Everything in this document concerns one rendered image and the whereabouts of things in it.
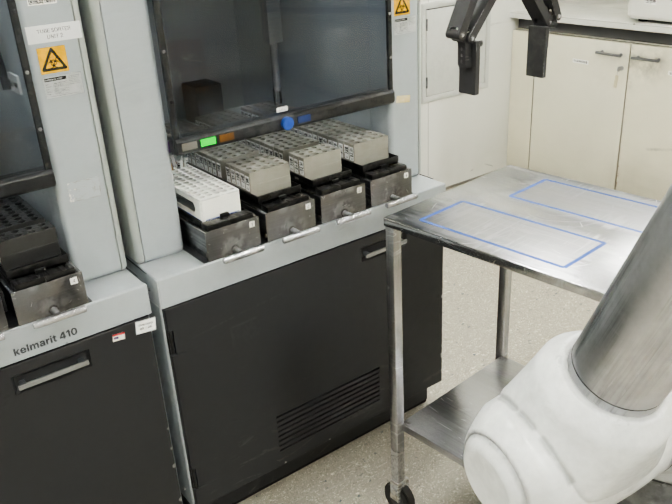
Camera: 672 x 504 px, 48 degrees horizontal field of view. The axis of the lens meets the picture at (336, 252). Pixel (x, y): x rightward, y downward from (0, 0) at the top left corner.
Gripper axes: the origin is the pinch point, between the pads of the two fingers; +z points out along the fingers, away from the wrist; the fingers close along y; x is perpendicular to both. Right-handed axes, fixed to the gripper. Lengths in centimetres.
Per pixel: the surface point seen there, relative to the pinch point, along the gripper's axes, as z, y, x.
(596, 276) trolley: 38.0, 23.3, -2.6
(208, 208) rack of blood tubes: 36, -14, 70
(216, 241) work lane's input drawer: 42, -14, 66
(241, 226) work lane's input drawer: 41, -8, 66
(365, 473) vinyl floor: 120, 18, 59
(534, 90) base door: 67, 219, 170
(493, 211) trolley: 38, 33, 30
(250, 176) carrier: 33, 0, 73
